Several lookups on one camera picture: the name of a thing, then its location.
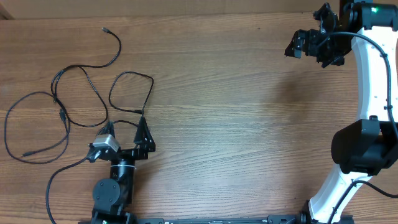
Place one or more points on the brown cardboard wall panel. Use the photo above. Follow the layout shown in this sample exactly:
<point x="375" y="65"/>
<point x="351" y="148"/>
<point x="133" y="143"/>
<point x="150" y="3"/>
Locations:
<point x="55" y="9"/>

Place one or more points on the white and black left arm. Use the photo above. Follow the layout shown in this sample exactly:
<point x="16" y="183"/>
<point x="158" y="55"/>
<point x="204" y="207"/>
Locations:
<point x="112" y="195"/>

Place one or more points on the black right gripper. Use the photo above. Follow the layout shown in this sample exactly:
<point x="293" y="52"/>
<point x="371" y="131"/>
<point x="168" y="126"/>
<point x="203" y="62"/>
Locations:
<point x="310" y="38"/>

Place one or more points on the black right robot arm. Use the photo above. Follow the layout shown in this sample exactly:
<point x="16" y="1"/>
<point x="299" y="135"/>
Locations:
<point x="369" y="145"/>

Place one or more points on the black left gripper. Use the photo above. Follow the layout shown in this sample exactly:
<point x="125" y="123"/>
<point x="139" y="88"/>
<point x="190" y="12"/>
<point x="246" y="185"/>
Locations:
<point x="142" y="146"/>

